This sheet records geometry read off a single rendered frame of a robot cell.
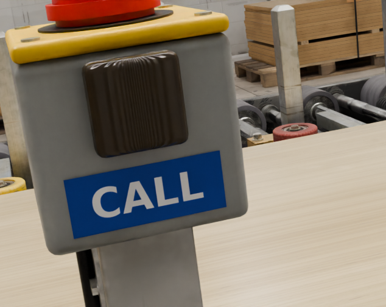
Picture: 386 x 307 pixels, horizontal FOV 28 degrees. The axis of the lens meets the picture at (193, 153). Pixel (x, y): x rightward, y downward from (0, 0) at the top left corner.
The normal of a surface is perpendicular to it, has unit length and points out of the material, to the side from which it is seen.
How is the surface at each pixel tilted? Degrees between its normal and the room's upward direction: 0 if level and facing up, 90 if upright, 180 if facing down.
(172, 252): 90
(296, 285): 0
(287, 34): 90
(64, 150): 90
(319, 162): 0
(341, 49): 90
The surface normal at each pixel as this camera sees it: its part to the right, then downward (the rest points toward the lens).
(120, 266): 0.26, 0.22
